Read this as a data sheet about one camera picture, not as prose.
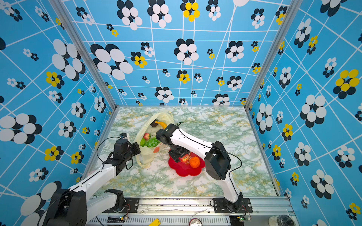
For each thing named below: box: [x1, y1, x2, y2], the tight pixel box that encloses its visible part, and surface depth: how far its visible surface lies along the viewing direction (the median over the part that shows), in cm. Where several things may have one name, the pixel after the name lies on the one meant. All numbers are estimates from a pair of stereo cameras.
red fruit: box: [179, 153, 192, 165], surface depth 79 cm
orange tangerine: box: [189, 156, 201, 169], surface depth 86 cm
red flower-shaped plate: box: [168, 151, 206, 178], surface depth 86 cm
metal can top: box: [189, 217, 203, 226], surface depth 61 cm
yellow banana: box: [154, 121, 167, 130], surface depth 107 cm
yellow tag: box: [148, 217, 161, 226], surface depth 70 cm
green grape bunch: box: [145, 136, 161, 148], surface depth 95 cm
